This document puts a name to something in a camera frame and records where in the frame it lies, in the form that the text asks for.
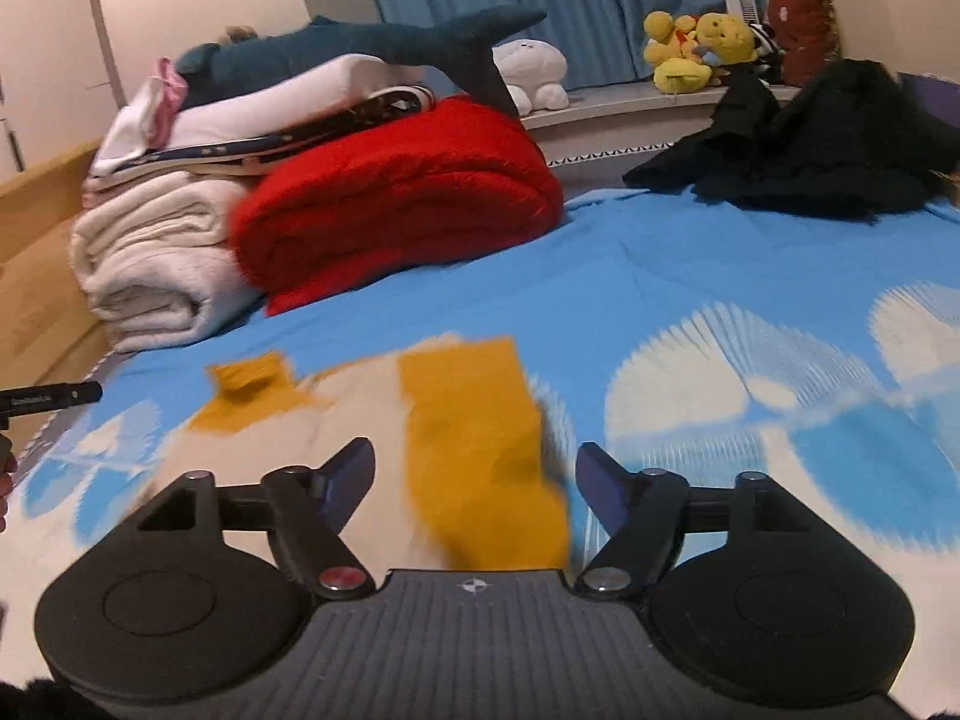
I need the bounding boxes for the blue and white printed bedsheet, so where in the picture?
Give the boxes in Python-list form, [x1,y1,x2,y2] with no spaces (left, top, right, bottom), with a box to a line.
[0,184,960,616]

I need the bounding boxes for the yellow plush toy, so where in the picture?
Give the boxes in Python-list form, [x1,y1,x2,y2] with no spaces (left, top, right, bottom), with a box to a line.
[694,11,758,68]
[643,10,713,93]

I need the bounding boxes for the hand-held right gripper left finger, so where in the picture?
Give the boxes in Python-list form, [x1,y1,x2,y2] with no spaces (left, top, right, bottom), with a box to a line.
[120,437,376,602]

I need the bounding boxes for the navy patterned folded quilt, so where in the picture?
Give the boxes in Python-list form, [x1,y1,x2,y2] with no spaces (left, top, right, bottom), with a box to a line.
[135,84,436,166]

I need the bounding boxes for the wooden headboard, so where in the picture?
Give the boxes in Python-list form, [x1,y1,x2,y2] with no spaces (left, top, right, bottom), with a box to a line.
[0,136,113,458]

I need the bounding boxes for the person's left hand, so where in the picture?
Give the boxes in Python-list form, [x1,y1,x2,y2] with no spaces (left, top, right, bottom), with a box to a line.
[0,436,17,533]

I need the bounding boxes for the black clothes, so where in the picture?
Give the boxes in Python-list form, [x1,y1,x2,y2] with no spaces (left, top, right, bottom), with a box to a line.
[622,58,957,226]

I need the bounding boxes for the brown cushion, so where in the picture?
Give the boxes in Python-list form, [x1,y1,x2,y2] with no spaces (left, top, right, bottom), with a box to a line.
[765,0,837,87]

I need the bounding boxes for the pink and white folded clothes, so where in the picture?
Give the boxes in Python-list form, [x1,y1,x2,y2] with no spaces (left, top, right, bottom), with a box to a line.
[90,56,188,173]

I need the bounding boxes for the white folded fleece blanket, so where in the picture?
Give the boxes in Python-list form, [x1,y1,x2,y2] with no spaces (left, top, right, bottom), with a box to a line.
[71,169,263,353]

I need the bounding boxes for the red folded blanket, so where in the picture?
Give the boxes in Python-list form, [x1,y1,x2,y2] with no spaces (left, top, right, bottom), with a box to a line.
[229,94,565,316]

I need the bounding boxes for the white plush toy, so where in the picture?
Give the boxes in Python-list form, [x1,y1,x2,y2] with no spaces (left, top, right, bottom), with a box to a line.
[491,40,571,115]

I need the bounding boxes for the beige and yellow jacket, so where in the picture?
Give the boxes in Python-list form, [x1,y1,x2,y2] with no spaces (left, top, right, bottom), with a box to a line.
[150,334,575,571]

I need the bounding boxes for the grey window ledge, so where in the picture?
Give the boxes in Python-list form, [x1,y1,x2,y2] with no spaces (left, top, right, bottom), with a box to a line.
[517,82,803,166]

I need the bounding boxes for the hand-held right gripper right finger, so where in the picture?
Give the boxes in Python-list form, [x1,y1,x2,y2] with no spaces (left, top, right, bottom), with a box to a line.
[576,441,826,602]

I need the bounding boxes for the blue shark plush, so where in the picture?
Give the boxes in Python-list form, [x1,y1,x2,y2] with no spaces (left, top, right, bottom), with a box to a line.
[174,6,548,117]

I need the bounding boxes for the white pillow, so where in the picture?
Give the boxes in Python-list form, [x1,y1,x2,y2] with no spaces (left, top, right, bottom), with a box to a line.
[172,54,428,147]

